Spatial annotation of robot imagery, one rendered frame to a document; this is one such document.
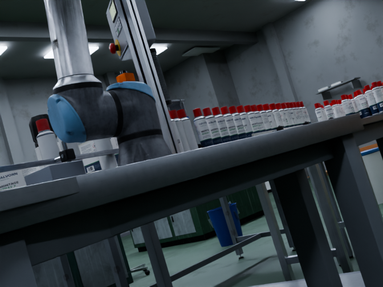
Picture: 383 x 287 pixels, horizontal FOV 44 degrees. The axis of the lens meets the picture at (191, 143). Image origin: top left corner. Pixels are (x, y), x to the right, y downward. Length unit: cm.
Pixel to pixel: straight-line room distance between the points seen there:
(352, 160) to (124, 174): 63
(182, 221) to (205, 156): 639
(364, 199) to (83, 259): 352
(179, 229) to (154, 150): 605
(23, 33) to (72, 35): 895
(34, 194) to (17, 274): 8
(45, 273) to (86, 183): 367
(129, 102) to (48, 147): 32
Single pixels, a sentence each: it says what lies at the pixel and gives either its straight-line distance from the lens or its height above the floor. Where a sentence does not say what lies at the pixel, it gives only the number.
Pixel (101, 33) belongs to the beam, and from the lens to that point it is 1114.
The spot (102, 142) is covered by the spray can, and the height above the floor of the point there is 99.
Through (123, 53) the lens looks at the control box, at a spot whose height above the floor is 129.
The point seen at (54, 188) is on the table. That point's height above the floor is 82.
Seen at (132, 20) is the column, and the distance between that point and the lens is 160.
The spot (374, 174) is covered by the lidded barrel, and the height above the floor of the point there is 33.
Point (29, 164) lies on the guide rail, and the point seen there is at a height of 95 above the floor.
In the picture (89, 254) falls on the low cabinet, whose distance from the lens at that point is 442.
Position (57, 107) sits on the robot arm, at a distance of 112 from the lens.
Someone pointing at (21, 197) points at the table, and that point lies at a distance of 51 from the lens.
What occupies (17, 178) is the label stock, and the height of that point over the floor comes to 99.
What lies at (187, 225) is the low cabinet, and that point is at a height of 26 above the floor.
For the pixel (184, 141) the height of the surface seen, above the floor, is 95.
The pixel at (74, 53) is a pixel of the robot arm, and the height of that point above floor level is 115.
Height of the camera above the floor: 78
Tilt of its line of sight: 5 degrees up
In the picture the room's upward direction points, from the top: 17 degrees counter-clockwise
